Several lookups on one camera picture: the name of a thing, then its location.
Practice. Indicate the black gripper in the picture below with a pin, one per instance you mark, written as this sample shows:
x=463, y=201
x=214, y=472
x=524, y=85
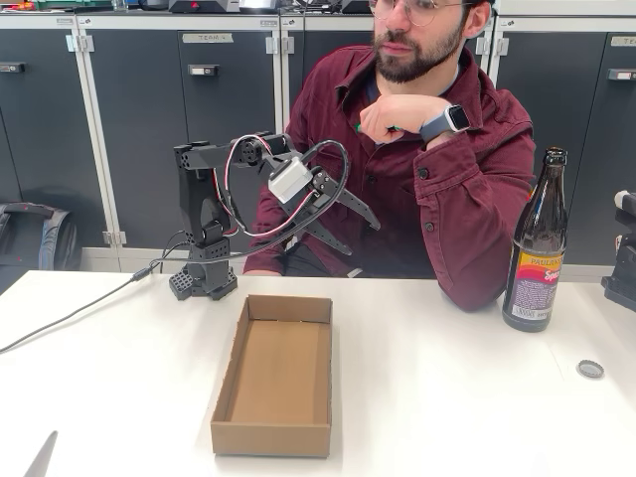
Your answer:
x=325, y=183

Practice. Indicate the green black marker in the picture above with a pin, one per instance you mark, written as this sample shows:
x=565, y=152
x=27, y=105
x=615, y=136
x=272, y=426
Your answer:
x=358, y=127

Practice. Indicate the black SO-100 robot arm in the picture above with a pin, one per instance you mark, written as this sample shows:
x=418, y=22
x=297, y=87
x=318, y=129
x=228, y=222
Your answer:
x=199, y=199

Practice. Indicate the man's left forearm maroon sleeve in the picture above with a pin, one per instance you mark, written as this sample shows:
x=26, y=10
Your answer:
x=462, y=223

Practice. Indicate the black second robot arm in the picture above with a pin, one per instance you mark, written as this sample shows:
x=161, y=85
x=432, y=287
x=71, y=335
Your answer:
x=623, y=278

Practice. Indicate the man's left hand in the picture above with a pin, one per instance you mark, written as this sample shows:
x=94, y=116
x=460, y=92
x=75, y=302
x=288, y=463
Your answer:
x=397, y=114

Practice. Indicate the man in maroon overshirt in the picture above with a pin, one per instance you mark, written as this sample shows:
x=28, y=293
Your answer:
x=397, y=248

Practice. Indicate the grey smartwatch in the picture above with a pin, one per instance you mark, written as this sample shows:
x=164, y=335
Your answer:
x=454, y=118

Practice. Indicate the brown cardboard box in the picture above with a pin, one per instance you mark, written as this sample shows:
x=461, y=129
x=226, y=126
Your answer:
x=278, y=372

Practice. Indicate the brown beer bottle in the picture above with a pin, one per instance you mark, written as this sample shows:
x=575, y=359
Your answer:
x=536, y=223

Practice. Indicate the thin metal glasses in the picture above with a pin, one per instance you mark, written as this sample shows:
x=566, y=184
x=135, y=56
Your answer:
x=422, y=15

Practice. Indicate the grey team label strip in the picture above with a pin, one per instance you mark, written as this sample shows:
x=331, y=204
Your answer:
x=623, y=42
x=208, y=38

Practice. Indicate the black device with red mark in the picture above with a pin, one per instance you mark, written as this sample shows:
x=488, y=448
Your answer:
x=204, y=6

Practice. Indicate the grey black backpack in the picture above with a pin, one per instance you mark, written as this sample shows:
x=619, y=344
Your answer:
x=49, y=238

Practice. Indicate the metal bottle cap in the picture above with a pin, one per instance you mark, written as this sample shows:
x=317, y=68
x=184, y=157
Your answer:
x=590, y=369

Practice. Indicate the clear drinking glass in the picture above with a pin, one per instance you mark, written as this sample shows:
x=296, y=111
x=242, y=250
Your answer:
x=120, y=5

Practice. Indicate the grey flat panel corner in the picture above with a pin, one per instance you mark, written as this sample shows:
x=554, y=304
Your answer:
x=42, y=459

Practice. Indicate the white gripper camera box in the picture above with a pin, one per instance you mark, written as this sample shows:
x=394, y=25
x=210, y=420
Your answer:
x=290, y=181

